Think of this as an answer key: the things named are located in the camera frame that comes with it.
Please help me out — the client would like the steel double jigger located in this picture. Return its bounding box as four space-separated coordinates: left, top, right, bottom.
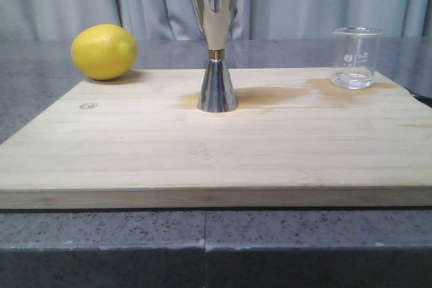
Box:
192 0 238 113

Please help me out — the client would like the clear glass beaker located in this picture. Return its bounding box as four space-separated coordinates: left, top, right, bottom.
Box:
331 26 383 90

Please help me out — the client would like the wooden cutting board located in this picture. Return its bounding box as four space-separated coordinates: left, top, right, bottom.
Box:
1 68 431 209

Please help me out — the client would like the yellow lemon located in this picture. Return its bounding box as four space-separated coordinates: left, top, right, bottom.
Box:
71 24 138 80

